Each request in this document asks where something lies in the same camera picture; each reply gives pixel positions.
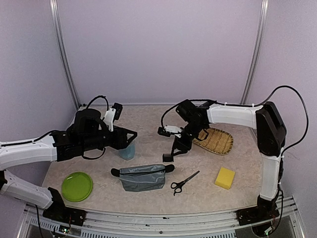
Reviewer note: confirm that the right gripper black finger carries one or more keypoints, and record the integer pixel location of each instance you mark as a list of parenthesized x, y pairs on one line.
[(182, 151), (174, 148)]

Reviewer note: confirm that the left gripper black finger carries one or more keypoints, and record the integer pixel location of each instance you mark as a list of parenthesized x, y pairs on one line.
[(129, 134), (124, 142)]

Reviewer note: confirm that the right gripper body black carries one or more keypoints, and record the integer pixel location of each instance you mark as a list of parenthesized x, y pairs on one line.
[(187, 144)]

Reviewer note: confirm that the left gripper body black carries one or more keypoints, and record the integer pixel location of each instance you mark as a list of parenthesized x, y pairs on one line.
[(118, 142)]

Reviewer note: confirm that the black clipper comb guard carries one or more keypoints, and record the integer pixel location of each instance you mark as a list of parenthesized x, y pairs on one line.
[(167, 158)]

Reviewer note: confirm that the black handled scissors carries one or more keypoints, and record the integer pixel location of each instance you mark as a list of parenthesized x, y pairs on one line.
[(177, 186)]

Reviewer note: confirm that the grey zipper pouch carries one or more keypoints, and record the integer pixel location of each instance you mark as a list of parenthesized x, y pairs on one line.
[(143, 178)]

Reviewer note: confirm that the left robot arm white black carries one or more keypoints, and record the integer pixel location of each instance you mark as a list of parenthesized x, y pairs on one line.
[(90, 131)]

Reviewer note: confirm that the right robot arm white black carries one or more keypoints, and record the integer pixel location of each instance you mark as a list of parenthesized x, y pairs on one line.
[(265, 119)]

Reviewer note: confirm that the light blue cup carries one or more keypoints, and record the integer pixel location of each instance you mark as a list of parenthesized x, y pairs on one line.
[(128, 153)]

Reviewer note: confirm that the woven bamboo tray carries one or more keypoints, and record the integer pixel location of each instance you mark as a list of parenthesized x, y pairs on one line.
[(215, 140)]

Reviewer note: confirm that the yellow sponge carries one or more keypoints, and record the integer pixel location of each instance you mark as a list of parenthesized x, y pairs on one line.
[(225, 178)]

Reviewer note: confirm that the green plastic plate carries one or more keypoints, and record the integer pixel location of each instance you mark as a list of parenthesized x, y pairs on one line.
[(76, 187)]

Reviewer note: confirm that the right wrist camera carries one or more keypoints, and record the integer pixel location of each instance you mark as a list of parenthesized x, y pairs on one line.
[(169, 130)]

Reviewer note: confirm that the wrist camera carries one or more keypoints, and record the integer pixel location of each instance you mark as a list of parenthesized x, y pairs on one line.
[(169, 130), (112, 114)]

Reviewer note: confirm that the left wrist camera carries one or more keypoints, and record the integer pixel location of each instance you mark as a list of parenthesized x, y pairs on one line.
[(112, 114)]

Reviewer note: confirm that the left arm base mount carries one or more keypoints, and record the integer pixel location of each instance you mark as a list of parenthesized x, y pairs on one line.
[(67, 215)]

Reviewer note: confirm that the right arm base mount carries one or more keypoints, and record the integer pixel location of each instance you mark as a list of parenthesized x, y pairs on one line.
[(255, 214)]

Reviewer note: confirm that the aluminium front rail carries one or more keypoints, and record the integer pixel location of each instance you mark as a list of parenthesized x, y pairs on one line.
[(219, 224)]

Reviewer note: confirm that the left aluminium corner post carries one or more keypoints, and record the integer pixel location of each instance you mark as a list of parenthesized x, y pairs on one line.
[(63, 54)]

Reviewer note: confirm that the aluminium corner post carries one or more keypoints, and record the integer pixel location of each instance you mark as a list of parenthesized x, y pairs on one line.
[(256, 51), (63, 54)]

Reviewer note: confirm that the right aluminium corner post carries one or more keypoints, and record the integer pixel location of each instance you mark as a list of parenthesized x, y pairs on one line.
[(256, 51)]

